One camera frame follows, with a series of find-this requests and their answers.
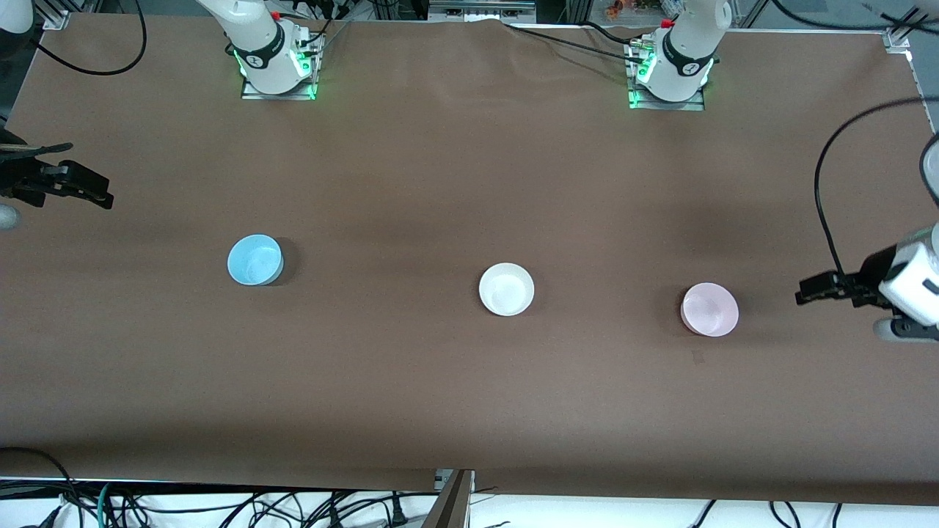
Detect blue bowl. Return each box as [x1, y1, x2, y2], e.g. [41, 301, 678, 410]
[227, 234, 284, 287]

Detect brown table cover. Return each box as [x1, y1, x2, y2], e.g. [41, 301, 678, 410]
[0, 13, 939, 507]

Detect gray device with ports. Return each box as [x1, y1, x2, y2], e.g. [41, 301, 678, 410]
[429, 0, 536, 23]

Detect white bowl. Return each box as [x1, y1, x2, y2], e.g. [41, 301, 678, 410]
[478, 263, 536, 318]

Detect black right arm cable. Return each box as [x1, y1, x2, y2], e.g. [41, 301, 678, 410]
[33, 0, 147, 76]

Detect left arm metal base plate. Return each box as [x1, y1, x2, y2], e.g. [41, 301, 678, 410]
[627, 40, 706, 112]

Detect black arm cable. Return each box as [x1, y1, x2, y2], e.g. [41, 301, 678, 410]
[770, 0, 939, 279]
[33, 0, 147, 76]

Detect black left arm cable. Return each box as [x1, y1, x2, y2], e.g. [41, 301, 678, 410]
[770, 0, 939, 279]

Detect black floor cable loop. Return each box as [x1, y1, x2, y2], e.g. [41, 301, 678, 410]
[0, 446, 78, 528]

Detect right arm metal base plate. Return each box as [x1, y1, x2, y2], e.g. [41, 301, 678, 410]
[241, 29, 321, 101]

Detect black cable on table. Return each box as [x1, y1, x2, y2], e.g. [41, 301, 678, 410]
[580, 21, 643, 46]
[506, 24, 640, 61]

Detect brown support post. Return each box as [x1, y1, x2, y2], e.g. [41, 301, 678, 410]
[424, 469, 476, 528]

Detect pink bowl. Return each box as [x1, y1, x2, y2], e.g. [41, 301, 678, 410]
[680, 282, 739, 338]

